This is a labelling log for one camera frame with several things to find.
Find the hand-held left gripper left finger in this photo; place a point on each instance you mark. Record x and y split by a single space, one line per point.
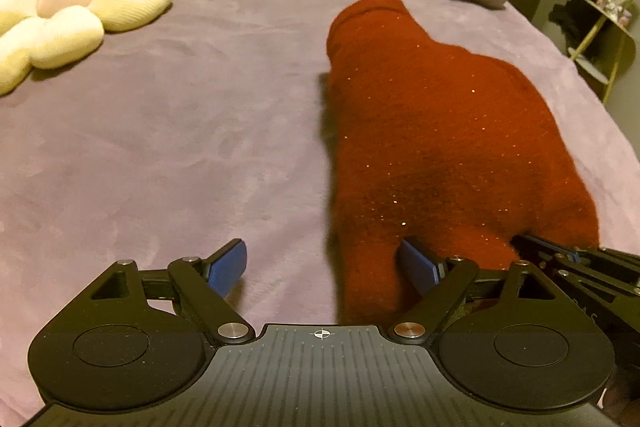
227 268

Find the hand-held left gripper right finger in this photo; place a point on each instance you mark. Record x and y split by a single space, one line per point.
417 264

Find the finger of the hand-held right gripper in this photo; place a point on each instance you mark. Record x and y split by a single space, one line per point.
555 249

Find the red glitter knit sweater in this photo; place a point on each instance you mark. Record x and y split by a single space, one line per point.
440 132

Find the yellow-green side table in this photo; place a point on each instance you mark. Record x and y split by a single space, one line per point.
607 47

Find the black cloth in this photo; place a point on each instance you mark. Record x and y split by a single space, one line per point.
570 19

